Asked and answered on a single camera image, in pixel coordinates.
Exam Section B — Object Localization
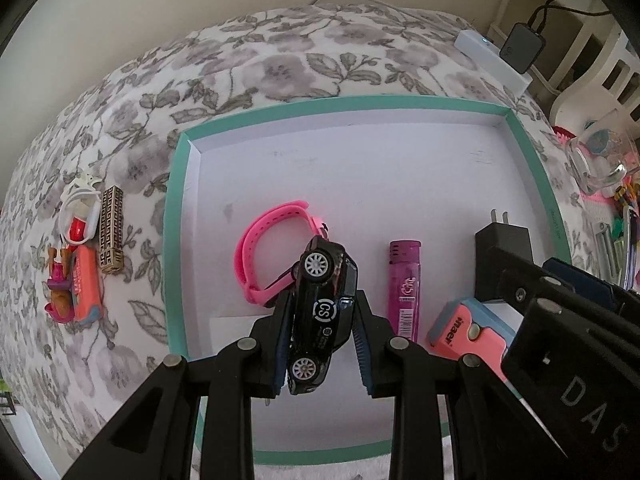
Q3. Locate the black wall charger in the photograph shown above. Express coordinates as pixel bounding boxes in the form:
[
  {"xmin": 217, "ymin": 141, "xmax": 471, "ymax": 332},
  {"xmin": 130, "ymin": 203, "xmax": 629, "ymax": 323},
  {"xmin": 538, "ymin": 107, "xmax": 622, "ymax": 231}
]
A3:
[{"xmin": 474, "ymin": 209, "xmax": 533, "ymax": 302}]

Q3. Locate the coral blue carrot knife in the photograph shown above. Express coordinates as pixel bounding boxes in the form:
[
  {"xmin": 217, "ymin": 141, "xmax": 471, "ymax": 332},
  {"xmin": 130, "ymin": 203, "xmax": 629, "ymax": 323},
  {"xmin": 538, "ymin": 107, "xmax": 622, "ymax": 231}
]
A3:
[{"xmin": 426, "ymin": 298, "xmax": 515, "ymax": 382}]

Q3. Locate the brown pink puppy toy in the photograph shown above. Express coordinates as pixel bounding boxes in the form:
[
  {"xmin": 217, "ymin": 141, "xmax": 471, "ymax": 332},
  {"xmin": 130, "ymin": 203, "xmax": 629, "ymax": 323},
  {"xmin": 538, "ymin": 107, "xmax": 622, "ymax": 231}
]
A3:
[{"xmin": 44, "ymin": 247, "xmax": 74, "ymax": 324}]

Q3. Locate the purple lighter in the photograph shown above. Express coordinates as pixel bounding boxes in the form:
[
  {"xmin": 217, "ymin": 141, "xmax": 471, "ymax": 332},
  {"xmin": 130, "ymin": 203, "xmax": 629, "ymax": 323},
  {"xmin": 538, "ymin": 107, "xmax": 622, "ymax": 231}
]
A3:
[{"xmin": 387, "ymin": 240, "xmax": 421, "ymax": 342}]

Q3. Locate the pink smart watch band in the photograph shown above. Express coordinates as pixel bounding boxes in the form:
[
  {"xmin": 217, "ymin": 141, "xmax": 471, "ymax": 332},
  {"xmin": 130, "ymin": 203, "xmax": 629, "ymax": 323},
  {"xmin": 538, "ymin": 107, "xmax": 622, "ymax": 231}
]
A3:
[{"xmin": 232, "ymin": 200, "xmax": 329, "ymax": 308}]

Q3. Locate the black toy car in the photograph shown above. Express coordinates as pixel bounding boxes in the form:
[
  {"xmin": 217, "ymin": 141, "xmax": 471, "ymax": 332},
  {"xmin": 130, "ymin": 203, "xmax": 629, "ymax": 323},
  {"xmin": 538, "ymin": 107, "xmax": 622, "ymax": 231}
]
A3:
[{"xmin": 286, "ymin": 235, "xmax": 358, "ymax": 396}]

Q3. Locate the gold patterned lighter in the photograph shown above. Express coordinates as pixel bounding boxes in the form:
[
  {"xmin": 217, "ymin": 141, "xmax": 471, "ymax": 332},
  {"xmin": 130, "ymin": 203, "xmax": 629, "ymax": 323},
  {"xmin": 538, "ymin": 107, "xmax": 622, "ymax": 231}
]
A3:
[{"xmin": 99, "ymin": 185, "xmax": 124, "ymax": 274}]

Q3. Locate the red white toothpaste tube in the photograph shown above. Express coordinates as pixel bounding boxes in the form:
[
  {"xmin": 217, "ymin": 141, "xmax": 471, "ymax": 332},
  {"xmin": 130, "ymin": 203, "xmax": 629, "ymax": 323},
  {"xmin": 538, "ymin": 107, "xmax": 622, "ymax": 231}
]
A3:
[{"xmin": 68, "ymin": 217, "xmax": 86, "ymax": 243}]

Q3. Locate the orange blue carrot knife toy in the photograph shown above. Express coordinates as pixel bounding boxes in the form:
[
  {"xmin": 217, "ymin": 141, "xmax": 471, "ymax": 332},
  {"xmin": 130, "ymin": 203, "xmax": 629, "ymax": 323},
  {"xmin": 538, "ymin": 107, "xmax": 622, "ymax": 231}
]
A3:
[{"xmin": 72, "ymin": 245, "xmax": 104, "ymax": 324}]

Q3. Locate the floral grey white blanket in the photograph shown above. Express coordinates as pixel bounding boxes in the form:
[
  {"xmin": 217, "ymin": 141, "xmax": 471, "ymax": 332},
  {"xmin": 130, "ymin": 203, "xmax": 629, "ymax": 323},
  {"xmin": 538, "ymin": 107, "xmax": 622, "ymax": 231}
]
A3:
[{"xmin": 1, "ymin": 3, "xmax": 597, "ymax": 463}]

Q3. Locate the clear glass cup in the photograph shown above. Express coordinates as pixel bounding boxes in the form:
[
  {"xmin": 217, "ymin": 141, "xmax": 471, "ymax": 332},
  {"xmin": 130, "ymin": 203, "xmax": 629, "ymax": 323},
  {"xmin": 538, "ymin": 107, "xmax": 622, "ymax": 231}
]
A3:
[{"xmin": 565, "ymin": 110, "xmax": 639, "ymax": 195}]

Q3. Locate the teal white shallow box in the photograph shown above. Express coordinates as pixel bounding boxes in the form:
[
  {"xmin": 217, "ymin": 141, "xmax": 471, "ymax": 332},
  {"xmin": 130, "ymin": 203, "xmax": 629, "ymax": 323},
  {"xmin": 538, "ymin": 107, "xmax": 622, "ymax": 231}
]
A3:
[{"xmin": 162, "ymin": 94, "xmax": 573, "ymax": 466}]

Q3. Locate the white plastic chair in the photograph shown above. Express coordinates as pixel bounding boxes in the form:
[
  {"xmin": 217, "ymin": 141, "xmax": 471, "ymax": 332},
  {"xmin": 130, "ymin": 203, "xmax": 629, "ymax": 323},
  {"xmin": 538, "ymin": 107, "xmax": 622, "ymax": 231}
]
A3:
[{"xmin": 549, "ymin": 25, "xmax": 639, "ymax": 140}]

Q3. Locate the black power adapter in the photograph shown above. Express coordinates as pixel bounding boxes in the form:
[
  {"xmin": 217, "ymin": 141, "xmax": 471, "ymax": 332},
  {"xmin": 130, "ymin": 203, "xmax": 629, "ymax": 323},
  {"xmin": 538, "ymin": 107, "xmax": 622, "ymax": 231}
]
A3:
[{"xmin": 499, "ymin": 23, "xmax": 546, "ymax": 74}]

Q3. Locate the white power strip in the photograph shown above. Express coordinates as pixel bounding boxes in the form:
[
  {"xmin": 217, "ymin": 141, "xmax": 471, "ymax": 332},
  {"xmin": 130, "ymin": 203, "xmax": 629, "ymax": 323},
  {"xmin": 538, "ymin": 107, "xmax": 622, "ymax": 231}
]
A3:
[{"xmin": 454, "ymin": 29, "xmax": 533, "ymax": 98}]

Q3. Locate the cream hair claw clip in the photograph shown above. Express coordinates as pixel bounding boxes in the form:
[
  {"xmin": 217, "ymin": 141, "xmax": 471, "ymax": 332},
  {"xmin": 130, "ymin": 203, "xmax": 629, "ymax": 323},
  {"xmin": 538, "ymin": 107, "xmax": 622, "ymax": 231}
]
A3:
[{"xmin": 70, "ymin": 171, "xmax": 103, "ymax": 190}]

